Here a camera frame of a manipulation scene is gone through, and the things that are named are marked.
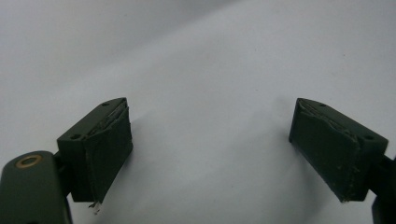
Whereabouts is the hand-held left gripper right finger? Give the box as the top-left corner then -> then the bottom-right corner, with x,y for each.
288,97 -> 389,203

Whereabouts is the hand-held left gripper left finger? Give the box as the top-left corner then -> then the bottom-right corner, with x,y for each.
56,97 -> 134,203

